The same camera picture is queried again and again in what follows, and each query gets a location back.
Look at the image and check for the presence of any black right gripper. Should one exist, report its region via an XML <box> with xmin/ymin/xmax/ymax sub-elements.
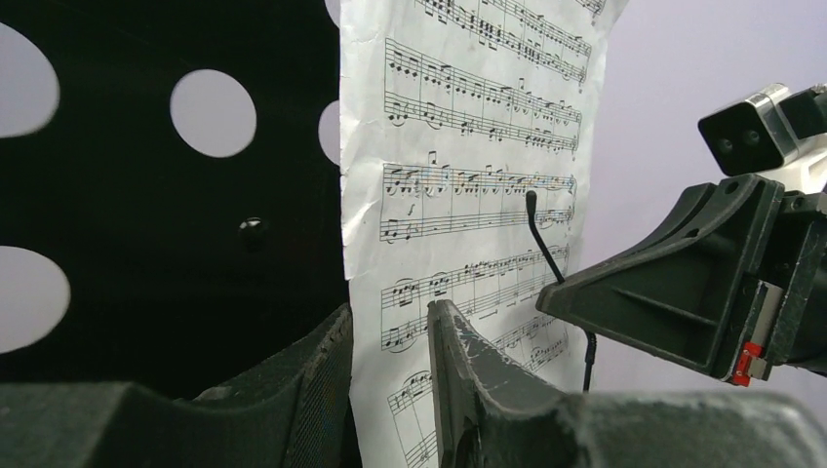
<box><xmin>536</xmin><ymin>175</ymin><xmax>826</xmax><ymax>387</ymax></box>

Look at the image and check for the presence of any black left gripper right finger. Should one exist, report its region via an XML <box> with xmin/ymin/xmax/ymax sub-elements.
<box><xmin>428</xmin><ymin>300</ymin><xmax>826</xmax><ymax>467</ymax></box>

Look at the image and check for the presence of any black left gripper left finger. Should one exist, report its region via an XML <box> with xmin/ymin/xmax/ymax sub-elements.
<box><xmin>1</xmin><ymin>305</ymin><xmax>353</xmax><ymax>467</ymax></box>

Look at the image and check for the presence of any black folding music stand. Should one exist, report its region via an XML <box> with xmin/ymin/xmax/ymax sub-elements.
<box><xmin>1</xmin><ymin>1</ymin><xmax>352</xmax><ymax>400</ymax></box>

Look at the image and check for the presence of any sheet music page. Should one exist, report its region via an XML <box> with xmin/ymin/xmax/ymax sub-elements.
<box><xmin>339</xmin><ymin>0</ymin><xmax>625</xmax><ymax>467</ymax></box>

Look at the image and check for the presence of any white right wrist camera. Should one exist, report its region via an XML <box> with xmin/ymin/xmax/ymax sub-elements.
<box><xmin>697</xmin><ymin>83</ymin><xmax>826</xmax><ymax>194</ymax></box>

